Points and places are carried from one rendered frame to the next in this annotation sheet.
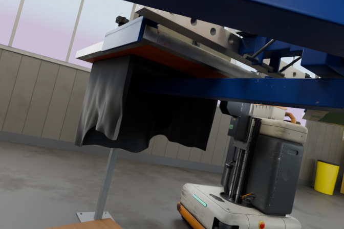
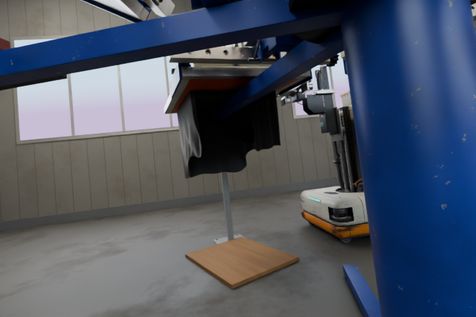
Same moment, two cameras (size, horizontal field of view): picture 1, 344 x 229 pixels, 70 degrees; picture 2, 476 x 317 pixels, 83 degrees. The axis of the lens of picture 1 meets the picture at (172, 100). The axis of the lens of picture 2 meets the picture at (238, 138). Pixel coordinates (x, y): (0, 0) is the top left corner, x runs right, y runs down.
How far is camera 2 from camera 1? 0.46 m
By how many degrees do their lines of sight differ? 13
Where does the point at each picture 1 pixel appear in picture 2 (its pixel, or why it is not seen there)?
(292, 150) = not seen: hidden behind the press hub
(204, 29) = (218, 54)
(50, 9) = (143, 88)
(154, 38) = (190, 73)
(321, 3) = (183, 35)
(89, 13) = not seen: hidden behind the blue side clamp
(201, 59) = (231, 73)
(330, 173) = not seen: outside the picture
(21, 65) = (137, 143)
